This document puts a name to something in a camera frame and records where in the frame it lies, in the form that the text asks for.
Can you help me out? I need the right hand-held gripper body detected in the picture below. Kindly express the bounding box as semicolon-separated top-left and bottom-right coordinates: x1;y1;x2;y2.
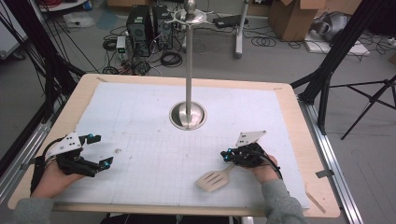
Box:
230;130;268;169

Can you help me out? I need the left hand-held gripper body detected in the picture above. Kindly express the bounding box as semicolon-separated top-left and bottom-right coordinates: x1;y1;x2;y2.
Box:
46;132;101;178

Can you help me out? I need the wooden slotted spatula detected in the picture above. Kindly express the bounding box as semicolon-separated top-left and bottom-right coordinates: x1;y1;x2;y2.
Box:
195;162;237;193

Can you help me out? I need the metal utensil stand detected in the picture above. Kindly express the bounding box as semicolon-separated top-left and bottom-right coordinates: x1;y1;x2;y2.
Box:
163;0;214;131

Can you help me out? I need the person's right hand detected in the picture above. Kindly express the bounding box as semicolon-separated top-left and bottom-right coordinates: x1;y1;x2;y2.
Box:
246;154;283;185

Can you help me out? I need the person's left hand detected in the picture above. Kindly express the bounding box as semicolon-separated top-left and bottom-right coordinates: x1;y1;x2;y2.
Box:
31;160;85;199

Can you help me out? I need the white grid mat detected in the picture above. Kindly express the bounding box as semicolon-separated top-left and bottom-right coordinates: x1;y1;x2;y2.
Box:
50;81;311;209

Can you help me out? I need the small white electronic device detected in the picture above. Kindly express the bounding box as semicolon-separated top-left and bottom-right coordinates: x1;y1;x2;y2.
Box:
116;35;127;54

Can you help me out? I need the large black computer tower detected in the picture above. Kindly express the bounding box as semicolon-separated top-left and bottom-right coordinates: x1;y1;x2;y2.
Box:
125;5;153;58

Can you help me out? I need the white stand leg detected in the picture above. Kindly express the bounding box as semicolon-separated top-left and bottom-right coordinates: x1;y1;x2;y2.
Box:
234;0;250;60

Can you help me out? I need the flat black box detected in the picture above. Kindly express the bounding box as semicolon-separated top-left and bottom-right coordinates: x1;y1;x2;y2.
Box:
213;14;249;30

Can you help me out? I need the white cabinet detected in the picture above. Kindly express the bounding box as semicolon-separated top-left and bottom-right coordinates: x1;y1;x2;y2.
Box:
0;0;29;60

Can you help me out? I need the black tripod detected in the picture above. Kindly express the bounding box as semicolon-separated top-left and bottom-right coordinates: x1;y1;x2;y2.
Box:
330;74;396;141

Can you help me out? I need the slim black computer tower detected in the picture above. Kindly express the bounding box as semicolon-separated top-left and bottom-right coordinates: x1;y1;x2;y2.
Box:
152;5;174;50

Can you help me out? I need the large cardboard box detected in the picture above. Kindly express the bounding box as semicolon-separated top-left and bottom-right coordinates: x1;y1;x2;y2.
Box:
269;0;328;42

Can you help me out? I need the white foam board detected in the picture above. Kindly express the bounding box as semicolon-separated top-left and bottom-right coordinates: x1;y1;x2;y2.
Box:
304;31;372;57

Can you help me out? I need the grey headset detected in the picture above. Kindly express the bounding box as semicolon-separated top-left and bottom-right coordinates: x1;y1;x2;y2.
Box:
311;11;351;42

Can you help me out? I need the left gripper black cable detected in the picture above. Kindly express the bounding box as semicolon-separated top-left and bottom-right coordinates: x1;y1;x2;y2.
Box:
41;138;66;169

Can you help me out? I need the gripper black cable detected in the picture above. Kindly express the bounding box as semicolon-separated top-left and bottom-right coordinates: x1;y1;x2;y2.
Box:
255;150;284;181
41;138;66;169

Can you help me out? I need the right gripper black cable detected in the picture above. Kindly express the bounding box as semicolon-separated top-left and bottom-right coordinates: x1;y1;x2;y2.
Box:
255;150;284;181

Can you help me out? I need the black wrist strap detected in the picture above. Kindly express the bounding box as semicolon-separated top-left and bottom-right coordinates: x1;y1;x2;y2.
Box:
30;155;48;194

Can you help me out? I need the aluminium rail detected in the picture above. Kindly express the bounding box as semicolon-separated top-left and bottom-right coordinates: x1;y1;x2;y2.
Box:
297;99;365;224
0;102;60;203

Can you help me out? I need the small metal bracket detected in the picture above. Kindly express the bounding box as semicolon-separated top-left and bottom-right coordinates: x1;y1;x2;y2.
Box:
316;169;334;179

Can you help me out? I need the black frame with cables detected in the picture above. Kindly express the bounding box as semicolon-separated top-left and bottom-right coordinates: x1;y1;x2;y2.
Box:
0;0;87;123

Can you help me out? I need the thick coiled black cable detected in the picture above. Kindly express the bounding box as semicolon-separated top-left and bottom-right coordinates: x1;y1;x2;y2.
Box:
160;49;184;68

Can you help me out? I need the thin coiled black cable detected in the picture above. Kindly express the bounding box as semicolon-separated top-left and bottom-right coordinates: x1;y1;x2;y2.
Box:
251;36;277;48

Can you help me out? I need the black frame strut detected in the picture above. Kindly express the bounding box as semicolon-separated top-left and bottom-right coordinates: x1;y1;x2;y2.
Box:
290;0;396;135

